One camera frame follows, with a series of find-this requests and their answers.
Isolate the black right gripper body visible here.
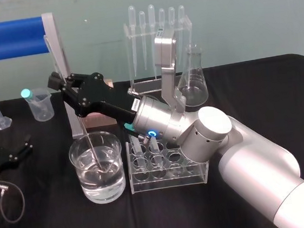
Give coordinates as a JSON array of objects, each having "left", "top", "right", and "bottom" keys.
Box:
[{"left": 72, "top": 68, "right": 144, "bottom": 132}]

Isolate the thin glass thermometer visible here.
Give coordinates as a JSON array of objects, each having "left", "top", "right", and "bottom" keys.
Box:
[{"left": 43, "top": 30, "right": 103, "bottom": 175}]

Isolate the small clear plastic beaker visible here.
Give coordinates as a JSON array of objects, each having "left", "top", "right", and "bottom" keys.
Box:
[{"left": 24, "top": 86, "right": 55, "bottom": 123}]

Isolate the tube with teal cap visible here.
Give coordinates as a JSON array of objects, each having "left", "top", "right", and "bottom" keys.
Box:
[{"left": 19, "top": 87, "right": 38, "bottom": 107}]

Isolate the clear acrylic pipette rack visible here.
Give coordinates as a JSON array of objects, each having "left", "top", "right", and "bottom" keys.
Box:
[{"left": 120, "top": 16, "right": 201, "bottom": 97}]

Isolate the blue cylinder tube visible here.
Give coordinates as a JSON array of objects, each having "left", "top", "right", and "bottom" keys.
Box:
[{"left": 0, "top": 16, "right": 52, "bottom": 62}]

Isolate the clear test tube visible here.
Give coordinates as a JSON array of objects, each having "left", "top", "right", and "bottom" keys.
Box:
[
  {"left": 128, "top": 135, "right": 149, "bottom": 176},
  {"left": 147, "top": 136, "right": 166, "bottom": 172}
]

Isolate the glass beaker with water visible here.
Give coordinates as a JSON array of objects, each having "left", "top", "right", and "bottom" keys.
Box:
[{"left": 66, "top": 128, "right": 128, "bottom": 207}]

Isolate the clear acrylic test tube rack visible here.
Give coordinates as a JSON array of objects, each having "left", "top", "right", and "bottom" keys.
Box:
[{"left": 124, "top": 132, "right": 212, "bottom": 194}]

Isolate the clear plastic pipette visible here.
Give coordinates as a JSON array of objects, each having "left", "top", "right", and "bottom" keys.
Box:
[
  {"left": 167, "top": 6, "right": 183, "bottom": 67},
  {"left": 146, "top": 4, "right": 163, "bottom": 80},
  {"left": 157, "top": 8, "right": 167, "bottom": 32},
  {"left": 137, "top": 10, "right": 151, "bottom": 71},
  {"left": 126, "top": 4, "right": 143, "bottom": 78},
  {"left": 177, "top": 4, "right": 193, "bottom": 71}
]

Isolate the glass conical flask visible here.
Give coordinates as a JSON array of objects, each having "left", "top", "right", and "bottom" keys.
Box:
[{"left": 173, "top": 42, "right": 211, "bottom": 109}]

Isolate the grey metal stand post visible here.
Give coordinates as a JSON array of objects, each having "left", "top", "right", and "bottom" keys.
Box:
[{"left": 40, "top": 9, "right": 90, "bottom": 142}]

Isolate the left gripper cable with plug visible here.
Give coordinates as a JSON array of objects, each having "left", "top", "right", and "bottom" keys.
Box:
[{"left": 0, "top": 178, "right": 28, "bottom": 225}]

